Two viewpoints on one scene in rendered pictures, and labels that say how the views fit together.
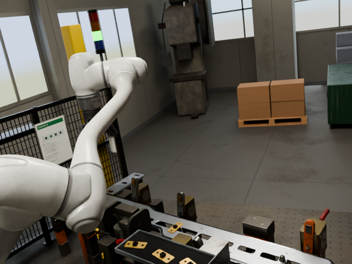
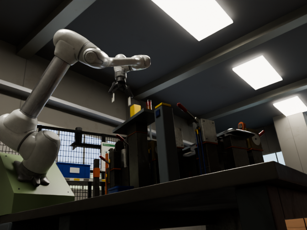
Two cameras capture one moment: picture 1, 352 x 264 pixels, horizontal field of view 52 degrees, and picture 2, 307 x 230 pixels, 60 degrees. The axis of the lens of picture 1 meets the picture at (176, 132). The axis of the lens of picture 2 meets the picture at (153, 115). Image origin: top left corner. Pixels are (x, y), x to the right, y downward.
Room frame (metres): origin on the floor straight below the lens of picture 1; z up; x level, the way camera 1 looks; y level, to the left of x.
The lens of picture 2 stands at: (-0.28, -0.34, 0.58)
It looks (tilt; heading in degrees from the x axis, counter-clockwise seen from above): 23 degrees up; 14
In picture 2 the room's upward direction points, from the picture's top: 4 degrees counter-clockwise
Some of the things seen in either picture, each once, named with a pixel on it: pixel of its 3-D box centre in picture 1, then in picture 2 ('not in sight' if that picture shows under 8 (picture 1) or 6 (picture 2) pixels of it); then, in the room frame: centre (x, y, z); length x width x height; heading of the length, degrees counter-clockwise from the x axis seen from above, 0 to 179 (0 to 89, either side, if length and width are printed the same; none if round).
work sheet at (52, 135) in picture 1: (54, 142); (110, 157); (2.24, 0.79, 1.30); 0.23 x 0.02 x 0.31; 140
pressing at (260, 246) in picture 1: (179, 228); (165, 162); (1.51, 0.05, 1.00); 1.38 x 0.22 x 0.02; 50
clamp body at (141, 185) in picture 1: (146, 211); not in sight; (1.94, 0.24, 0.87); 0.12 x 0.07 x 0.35; 140
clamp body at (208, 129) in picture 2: not in sight; (206, 157); (1.00, -0.27, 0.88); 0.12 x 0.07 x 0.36; 140
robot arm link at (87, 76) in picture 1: (86, 73); (122, 64); (1.39, 0.30, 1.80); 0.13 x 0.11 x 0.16; 95
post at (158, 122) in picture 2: not in sight; (166, 150); (0.94, -0.09, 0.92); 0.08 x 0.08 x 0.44; 50
